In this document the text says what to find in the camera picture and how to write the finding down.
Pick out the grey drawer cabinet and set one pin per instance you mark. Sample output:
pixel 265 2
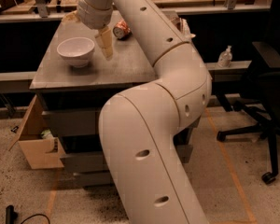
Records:
pixel 60 86

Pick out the yellow brown chip bag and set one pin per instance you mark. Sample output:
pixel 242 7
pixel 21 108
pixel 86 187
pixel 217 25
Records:
pixel 183 27

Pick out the open cardboard box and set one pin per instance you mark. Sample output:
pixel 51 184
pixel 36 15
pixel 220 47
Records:
pixel 40 148

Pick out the black office chair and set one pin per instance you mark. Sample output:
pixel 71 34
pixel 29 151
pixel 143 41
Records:
pixel 262 83

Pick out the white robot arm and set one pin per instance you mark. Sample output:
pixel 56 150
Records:
pixel 137 126

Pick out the top grey drawer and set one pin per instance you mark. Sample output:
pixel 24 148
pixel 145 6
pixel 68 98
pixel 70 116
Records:
pixel 72 122

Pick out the white ceramic bowl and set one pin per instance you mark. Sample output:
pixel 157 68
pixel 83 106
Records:
pixel 76 51

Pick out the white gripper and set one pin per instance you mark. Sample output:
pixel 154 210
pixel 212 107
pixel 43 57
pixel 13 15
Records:
pixel 90 15

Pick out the grey metal rail frame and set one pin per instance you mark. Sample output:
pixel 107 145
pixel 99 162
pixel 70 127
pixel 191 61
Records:
pixel 22 36

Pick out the red coke can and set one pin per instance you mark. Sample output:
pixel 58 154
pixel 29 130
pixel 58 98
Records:
pixel 121 30

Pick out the bottom grey drawer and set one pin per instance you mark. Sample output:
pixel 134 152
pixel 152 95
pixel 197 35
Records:
pixel 93 179

